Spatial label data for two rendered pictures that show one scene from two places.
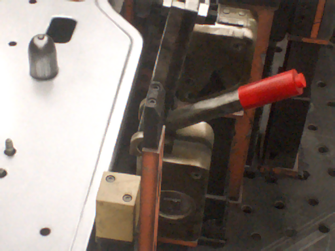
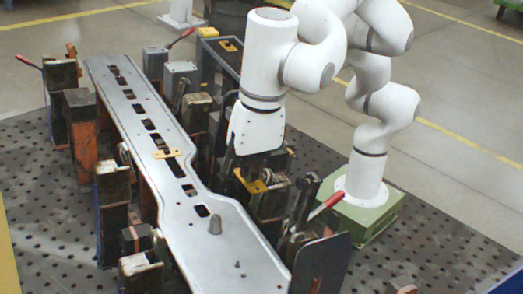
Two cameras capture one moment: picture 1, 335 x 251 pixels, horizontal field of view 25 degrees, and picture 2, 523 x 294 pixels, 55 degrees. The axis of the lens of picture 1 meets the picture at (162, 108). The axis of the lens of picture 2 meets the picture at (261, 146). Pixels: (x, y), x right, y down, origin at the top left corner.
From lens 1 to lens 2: 0.73 m
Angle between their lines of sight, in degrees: 32
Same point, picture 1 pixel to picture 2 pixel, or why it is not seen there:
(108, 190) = not seen: hidden behind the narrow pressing
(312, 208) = not seen: hidden behind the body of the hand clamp
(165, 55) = (310, 200)
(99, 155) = (269, 251)
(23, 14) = (180, 210)
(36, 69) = (216, 230)
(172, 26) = (313, 189)
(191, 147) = (308, 232)
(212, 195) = not seen: hidden behind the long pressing
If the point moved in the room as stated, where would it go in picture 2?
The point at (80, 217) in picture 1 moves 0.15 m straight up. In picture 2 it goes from (285, 275) to (296, 227)
